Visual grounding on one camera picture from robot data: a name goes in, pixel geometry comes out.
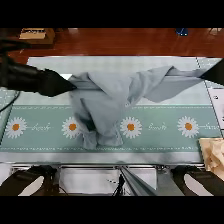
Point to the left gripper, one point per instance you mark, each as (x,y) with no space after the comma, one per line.
(51,82)

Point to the blue object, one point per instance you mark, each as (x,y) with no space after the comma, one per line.
(182,31)

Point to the beige garment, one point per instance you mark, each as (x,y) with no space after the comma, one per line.
(213,156)

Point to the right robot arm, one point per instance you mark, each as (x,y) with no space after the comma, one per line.
(196,185)

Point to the silver frame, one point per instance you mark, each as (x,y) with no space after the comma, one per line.
(140,186)

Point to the light blue shirt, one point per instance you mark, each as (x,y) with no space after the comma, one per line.
(106,100)

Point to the cardboard box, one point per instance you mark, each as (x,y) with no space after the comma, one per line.
(36,35)

